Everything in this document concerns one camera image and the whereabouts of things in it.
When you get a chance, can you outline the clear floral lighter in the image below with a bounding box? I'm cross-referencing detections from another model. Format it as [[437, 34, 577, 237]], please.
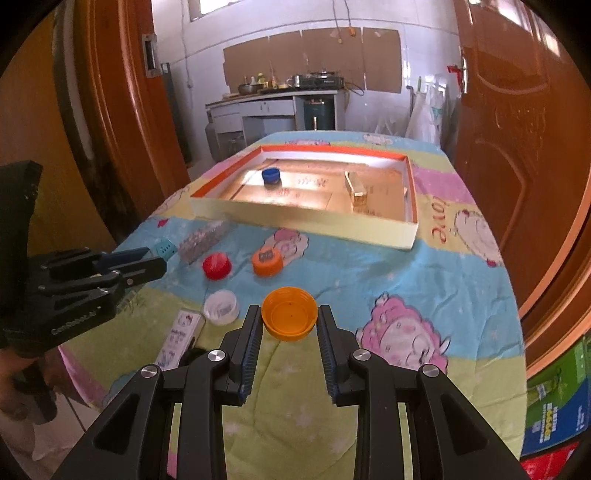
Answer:
[[178, 222, 230, 264]]

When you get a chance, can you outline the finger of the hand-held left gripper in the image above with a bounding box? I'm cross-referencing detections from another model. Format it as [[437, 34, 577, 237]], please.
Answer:
[[38, 257, 167, 303], [41, 247, 151, 278]]

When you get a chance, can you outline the person's left hand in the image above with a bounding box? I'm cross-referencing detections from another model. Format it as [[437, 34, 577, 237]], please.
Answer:
[[0, 347, 32, 421]]

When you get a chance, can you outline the cardboard wall sheet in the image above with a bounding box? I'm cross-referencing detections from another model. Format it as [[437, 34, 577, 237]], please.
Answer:
[[301, 28, 364, 75], [361, 27, 402, 94], [223, 37, 271, 88], [269, 31, 304, 79]]

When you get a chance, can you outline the white plastic bag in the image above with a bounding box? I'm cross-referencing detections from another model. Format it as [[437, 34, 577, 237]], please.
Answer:
[[409, 83, 452, 145]]

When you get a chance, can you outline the white cartoon print lighter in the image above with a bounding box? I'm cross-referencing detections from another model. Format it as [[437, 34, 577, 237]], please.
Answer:
[[154, 310, 206, 370]]

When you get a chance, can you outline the dark green air fryer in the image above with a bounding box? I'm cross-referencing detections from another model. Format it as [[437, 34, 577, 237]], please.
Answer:
[[302, 96, 334, 131]]

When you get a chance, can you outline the large orange bottle cap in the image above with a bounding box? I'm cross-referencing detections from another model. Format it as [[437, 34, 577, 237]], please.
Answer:
[[261, 287, 319, 341]]

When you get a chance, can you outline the shallow orange-edged cardboard box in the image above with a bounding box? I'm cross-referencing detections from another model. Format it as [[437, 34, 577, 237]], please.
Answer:
[[190, 144, 420, 251]]

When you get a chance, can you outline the red bottle cap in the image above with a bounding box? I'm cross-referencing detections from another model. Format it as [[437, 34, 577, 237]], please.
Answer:
[[202, 253, 232, 280]]

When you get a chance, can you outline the grey desk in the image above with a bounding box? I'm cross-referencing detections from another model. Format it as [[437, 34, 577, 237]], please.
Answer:
[[205, 89, 340, 162]]

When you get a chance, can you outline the brown wooden door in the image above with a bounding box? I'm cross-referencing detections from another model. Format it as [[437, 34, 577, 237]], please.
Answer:
[[0, 0, 192, 259], [452, 0, 591, 374]]

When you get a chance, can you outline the white bottle cap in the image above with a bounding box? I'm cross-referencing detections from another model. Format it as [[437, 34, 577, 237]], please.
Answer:
[[204, 290, 240, 326]]

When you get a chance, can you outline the metal door latch plate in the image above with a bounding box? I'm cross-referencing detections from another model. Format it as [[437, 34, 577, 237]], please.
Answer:
[[141, 34, 161, 78]]

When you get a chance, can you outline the green cardboard box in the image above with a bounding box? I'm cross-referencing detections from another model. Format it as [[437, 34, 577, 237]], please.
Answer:
[[523, 335, 591, 457]]

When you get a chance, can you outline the black gas stove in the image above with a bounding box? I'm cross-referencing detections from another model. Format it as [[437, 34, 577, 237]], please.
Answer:
[[300, 71, 345, 90]]

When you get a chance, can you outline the small orange bottle cap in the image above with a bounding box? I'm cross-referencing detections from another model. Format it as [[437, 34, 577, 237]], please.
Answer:
[[252, 247, 284, 277]]

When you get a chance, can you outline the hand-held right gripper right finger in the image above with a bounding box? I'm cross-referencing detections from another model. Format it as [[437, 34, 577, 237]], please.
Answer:
[[316, 305, 532, 480]]

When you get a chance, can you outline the red cardboard box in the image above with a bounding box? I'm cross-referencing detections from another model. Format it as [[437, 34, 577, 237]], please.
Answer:
[[519, 440, 583, 480]]

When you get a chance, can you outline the metal door handle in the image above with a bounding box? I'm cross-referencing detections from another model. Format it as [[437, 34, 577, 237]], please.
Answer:
[[447, 64, 469, 93]]

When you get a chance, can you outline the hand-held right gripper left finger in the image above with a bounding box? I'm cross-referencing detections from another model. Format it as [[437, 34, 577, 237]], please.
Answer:
[[51, 305, 264, 480]]

